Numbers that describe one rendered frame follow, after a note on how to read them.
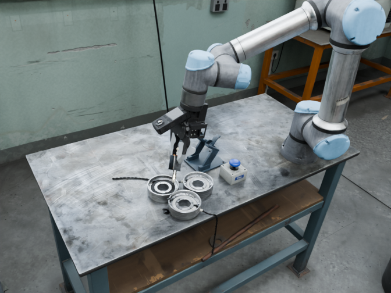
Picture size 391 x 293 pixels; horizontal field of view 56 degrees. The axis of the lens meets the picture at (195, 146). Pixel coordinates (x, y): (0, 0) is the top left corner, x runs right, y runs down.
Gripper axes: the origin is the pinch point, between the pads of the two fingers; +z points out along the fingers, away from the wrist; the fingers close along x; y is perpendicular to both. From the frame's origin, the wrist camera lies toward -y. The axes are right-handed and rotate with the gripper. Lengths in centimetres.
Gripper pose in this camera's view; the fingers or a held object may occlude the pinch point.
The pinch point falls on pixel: (175, 157)
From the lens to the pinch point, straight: 120.8
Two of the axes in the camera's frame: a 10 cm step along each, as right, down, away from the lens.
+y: 8.3, -1.4, 5.4
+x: -5.3, -5.2, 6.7
